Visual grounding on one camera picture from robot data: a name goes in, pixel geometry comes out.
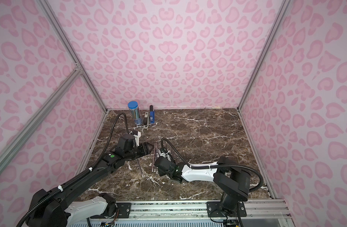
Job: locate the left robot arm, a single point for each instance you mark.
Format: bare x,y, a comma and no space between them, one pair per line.
48,208

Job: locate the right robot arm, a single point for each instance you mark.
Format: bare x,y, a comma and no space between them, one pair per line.
235,183

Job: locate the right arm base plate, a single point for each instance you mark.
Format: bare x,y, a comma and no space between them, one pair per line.
216,210

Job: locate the grey clip tool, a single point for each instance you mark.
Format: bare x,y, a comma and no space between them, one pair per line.
146,120

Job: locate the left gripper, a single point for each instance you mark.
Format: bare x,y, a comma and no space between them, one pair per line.
145,148

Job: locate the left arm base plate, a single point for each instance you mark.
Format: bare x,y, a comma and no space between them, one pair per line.
123,209

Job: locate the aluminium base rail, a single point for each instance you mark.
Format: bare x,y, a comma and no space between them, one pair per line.
183,213

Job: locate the dark pencil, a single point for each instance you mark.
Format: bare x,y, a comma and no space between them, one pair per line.
140,168

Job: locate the blue-capped metal cylinder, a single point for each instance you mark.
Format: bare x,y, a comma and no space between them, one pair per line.
135,112

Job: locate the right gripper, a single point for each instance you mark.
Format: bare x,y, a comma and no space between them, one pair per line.
160,163

